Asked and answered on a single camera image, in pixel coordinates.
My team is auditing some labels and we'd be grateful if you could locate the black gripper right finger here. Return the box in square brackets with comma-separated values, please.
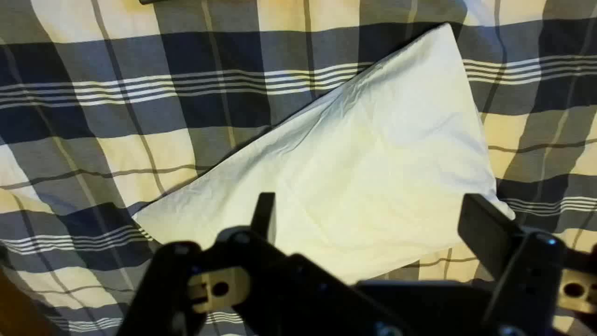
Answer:
[458, 194, 568, 336]

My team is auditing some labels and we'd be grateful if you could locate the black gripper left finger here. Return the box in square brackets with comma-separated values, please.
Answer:
[116, 191, 278, 336]

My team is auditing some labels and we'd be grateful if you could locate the white pillow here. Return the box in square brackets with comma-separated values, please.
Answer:
[135, 25, 514, 284]

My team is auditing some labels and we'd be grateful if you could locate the plaid bed comforter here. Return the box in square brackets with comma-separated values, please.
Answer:
[0, 0, 597, 336]

